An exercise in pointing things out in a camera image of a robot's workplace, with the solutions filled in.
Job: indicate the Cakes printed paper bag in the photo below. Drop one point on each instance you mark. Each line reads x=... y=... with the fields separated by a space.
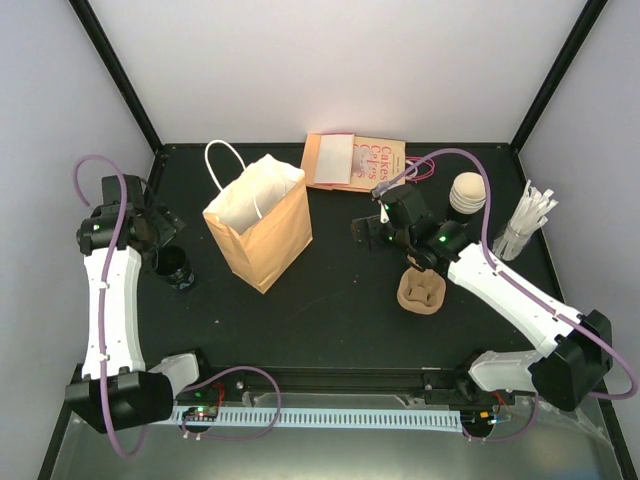
x=376 y=160

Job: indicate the orange paper bag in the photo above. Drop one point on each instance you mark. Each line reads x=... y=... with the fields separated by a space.
x=260 y=221

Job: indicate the orange flat bag stack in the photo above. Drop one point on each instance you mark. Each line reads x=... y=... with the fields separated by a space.
x=327 y=160

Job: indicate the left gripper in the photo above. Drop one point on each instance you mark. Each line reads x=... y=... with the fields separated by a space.
x=168 y=225

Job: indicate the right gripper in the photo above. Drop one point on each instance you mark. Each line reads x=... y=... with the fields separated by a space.
x=359 y=230

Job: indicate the black frame post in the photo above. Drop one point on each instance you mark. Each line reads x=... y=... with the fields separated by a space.
x=572 y=45
x=101 y=43

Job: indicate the jar of white stirrers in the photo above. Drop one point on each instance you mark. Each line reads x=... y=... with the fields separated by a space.
x=529 y=216

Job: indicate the black frame post left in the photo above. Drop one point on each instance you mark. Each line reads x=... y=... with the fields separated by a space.
x=101 y=43

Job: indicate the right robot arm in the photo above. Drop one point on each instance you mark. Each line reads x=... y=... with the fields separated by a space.
x=569 y=355

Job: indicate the black paper cup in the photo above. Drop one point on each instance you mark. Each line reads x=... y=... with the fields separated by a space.
x=174 y=267

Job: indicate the black frame post right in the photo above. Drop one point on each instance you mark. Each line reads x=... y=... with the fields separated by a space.
x=572 y=45

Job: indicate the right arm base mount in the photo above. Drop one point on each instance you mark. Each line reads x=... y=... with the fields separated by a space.
x=456 y=389

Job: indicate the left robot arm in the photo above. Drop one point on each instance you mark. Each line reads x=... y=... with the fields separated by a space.
x=127 y=234

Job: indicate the light blue cable duct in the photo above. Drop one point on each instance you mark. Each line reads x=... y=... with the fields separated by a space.
x=326 y=418

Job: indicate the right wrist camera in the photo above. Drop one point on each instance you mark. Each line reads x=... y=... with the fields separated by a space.
x=377 y=194

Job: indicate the stack of paper cups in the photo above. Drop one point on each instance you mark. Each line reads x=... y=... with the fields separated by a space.
x=467 y=197

